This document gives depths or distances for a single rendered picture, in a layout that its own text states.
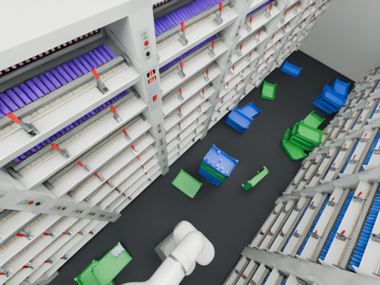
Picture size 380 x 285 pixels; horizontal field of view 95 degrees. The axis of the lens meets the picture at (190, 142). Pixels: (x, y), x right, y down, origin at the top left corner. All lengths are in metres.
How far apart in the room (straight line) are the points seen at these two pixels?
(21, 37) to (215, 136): 2.15
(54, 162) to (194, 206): 1.54
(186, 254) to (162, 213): 1.35
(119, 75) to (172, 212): 1.62
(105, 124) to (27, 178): 0.36
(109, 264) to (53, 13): 1.95
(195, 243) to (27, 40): 0.80
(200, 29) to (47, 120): 0.78
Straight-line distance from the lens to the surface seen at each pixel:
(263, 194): 2.37
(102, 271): 2.14
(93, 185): 1.26
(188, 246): 0.79
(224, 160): 1.87
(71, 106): 0.76
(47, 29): 0.60
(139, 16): 0.70
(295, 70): 3.91
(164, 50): 0.89
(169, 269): 0.76
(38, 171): 0.94
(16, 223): 1.17
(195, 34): 1.01
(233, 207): 2.20
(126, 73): 0.80
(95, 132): 0.91
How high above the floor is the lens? 2.09
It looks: 63 degrees down
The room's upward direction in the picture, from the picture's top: 10 degrees clockwise
